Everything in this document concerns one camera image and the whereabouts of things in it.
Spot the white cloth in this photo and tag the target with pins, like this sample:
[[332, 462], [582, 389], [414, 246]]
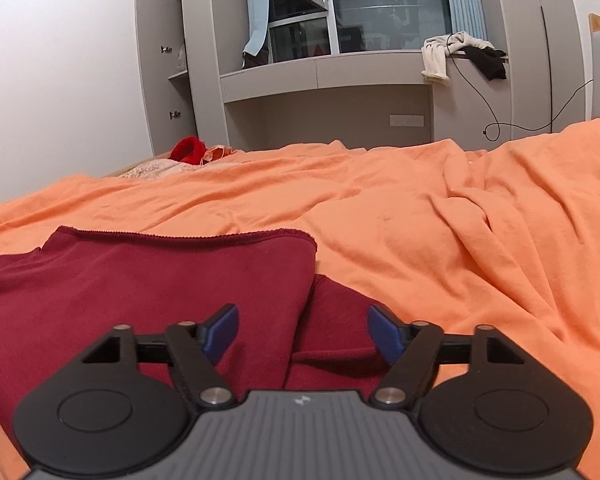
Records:
[[436, 57]]

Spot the light blue curtain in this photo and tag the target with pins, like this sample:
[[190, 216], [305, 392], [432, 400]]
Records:
[[462, 0], [257, 5]]

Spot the red plush item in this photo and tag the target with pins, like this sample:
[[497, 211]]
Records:
[[187, 150]]

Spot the black cloth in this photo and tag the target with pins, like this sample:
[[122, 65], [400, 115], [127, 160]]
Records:
[[487, 62]]

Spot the dark cloth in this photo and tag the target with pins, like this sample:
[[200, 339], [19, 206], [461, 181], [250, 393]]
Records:
[[255, 60]]

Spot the window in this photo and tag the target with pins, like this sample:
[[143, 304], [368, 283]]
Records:
[[390, 15]]

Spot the white wall socket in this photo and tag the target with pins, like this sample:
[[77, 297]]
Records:
[[406, 120]]

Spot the pink lace cloth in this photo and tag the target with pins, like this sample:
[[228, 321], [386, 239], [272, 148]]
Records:
[[155, 167]]

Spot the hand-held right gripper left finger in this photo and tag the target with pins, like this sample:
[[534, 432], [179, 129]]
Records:
[[222, 327]]

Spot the grey built-in wall unit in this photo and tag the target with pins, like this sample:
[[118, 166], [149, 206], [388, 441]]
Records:
[[370, 72]]

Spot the maroon knit garment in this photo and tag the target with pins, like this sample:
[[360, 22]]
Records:
[[130, 285]]

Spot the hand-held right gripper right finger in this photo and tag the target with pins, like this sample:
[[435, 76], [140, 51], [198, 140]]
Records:
[[382, 330]]

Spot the orange blanket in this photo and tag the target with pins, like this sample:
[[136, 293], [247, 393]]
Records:
[[430, 220]]

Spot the peach frilled cloth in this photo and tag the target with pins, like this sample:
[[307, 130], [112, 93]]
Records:
[[217, 152]]

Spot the grey cabinet door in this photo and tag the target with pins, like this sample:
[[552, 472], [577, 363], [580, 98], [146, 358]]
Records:
[[152, 70]]

